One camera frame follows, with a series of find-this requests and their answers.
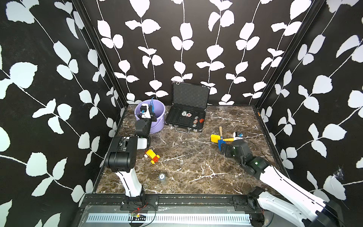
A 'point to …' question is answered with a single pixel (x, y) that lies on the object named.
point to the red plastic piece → (201, 120)
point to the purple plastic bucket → (159, 110)
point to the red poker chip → (196, 117)
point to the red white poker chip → (189, 114)
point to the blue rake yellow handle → (151, 107)
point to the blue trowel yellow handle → (220, 141)
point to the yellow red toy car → (150, 153)
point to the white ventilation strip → (171, 219)
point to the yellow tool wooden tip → (215, 138)
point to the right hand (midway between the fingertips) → (226, 142)
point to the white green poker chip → (184, 113)
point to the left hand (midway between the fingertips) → (150, 103)
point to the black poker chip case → (187, 111)
